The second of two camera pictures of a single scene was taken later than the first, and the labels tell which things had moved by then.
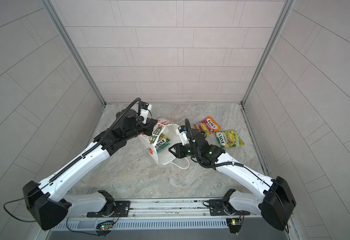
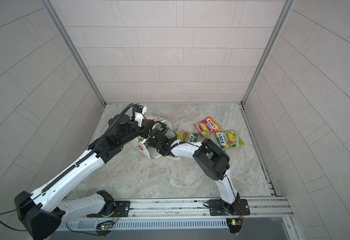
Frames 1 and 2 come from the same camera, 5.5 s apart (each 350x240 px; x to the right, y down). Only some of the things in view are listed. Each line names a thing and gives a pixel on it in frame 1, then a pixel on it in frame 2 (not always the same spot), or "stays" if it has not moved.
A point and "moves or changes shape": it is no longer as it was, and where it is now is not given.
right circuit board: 235,225 stays
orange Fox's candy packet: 208,125 stays
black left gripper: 149,126 stays
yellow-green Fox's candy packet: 228,138 stays
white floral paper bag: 164,133 moves or changes shape
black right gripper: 179,150 -> 150,142
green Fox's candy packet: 162,143 moves or changes shape
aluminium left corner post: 66,35 stays
